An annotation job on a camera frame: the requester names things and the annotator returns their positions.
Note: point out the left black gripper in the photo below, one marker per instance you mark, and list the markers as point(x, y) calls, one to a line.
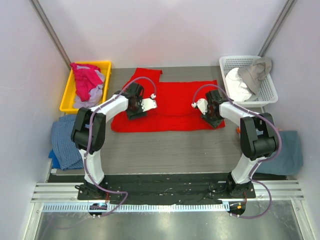
point(137, 114)

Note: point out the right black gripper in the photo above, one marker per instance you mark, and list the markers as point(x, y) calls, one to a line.
point(212, 120)

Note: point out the red t shirt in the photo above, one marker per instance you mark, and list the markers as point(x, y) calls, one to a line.
point(174, 110)

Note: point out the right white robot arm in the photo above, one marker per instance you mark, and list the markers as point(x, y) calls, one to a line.
point(259, 139)

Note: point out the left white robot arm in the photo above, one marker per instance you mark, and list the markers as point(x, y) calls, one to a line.
point(89, 132)

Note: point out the white shirt in basket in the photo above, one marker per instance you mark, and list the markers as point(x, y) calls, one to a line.
point(237, 89)

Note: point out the lavender t shirt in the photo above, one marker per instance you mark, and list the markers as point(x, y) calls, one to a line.
point(95, 96)

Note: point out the grey shirt in basket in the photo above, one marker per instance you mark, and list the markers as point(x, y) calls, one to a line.
point(254, 74)

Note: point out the pink t shirt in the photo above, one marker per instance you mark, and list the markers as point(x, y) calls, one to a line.
point(87, 77)

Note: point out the yellow plastic bin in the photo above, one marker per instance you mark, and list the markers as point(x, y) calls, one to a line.
point(69, 95)

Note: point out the blue checkered shirt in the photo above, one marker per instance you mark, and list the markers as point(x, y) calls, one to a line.
point(64, 154)

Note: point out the teal folded t shirt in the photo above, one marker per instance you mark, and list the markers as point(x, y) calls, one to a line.
point(290, 160)

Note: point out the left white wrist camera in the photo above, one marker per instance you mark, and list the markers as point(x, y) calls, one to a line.
point(149, 103)

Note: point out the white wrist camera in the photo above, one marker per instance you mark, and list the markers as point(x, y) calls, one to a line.
point(149, 103)
point(201, 105)

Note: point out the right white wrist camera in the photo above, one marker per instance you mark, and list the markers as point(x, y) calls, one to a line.
point(201, 105)

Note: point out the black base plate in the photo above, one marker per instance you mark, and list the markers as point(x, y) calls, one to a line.
point(166, 189)

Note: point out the white slotted cable duct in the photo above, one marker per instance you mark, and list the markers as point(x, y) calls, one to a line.
point(91, 207)

